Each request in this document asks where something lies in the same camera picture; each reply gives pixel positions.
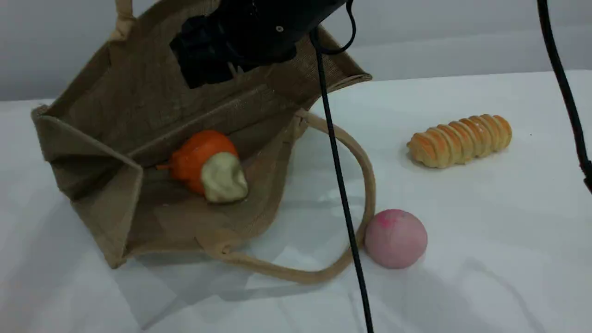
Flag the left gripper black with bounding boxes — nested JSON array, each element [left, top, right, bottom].
[[169, 0, 348, 89]]

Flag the orange fruit with stem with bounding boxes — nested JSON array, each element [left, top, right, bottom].
[[156, 129, 241, 195]]

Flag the brown jute tote bag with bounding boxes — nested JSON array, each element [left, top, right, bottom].
[[31, 0, 376, 285]]

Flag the striped orange bread roll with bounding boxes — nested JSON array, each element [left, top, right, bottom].
[[407, 114, 513, 169]]

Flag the pink round peach bun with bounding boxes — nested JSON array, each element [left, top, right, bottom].
[[364, 209, 428, 270]]

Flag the black cable with loop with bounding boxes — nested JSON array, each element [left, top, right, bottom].
[[309, 0, 374, 333]]

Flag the black cable with connector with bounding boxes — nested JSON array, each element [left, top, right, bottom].
[[536, 0, 592, 195]]

